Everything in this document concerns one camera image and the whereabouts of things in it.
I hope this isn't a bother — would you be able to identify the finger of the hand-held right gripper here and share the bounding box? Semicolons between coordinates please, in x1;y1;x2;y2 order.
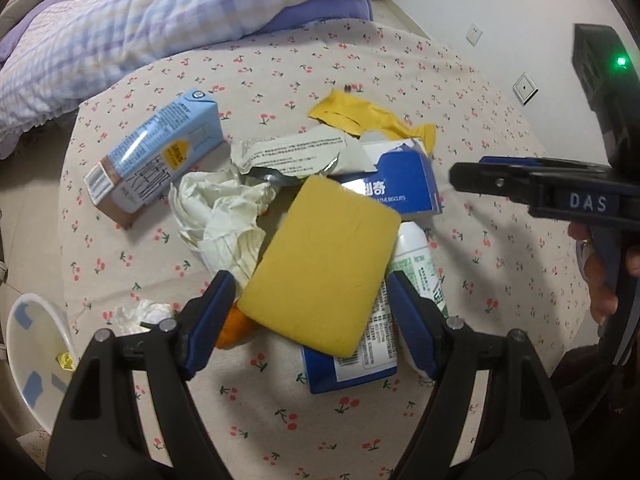
478;156;615;177
449;161;627;221

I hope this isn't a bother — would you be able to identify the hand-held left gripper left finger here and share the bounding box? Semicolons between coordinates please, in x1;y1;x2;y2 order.
46;270;237;480

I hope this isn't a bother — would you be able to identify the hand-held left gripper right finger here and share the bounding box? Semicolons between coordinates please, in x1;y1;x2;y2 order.
386;270;576;480

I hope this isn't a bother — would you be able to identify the blue box with white label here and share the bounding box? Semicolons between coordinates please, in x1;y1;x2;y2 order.
300;280;401;395

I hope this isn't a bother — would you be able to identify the green and white bottle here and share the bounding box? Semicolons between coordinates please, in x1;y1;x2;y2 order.
385;221;451;381

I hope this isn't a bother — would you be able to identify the torn blue biscuit box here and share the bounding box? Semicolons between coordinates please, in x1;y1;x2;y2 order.
327;139;443;217

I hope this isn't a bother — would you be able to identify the yellow sponge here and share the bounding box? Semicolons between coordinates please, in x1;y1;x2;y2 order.
236;175;402;358

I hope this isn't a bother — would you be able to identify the yellow snack wrapper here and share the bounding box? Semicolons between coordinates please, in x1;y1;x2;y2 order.
306;88;437;157

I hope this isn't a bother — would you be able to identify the white plastic bin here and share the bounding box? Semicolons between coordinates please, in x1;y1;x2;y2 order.
6;292;81;436

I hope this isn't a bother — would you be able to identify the light blue milk carton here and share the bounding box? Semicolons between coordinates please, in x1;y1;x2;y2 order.
82;88;224;229

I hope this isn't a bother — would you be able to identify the torn white foil wrapper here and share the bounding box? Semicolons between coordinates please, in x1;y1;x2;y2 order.
230;125;381;187

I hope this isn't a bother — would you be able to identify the person's right hand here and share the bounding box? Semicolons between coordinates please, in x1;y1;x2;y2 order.
568;221;622;326

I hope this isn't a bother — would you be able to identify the small crumpled white tissue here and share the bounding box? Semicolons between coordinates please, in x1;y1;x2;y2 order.
111;300;173;337

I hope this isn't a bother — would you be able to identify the cherry print tablecloth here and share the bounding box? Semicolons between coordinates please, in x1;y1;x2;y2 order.
57;17;596;480

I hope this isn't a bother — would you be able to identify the large crumpled white tissue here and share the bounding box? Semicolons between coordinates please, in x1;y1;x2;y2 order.
169;170;281;293

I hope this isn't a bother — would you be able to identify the person's dark clothing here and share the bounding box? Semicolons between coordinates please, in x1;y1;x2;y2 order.
547;342;631;441

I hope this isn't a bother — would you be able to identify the purple bed sheet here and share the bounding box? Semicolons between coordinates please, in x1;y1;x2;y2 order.
255;0;375;36

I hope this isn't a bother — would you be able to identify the purple plaid blanket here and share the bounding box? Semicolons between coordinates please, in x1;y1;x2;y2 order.
0;0;373;148

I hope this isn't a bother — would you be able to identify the grey wall socket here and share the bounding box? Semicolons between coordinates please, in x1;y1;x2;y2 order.
513;72;540;106

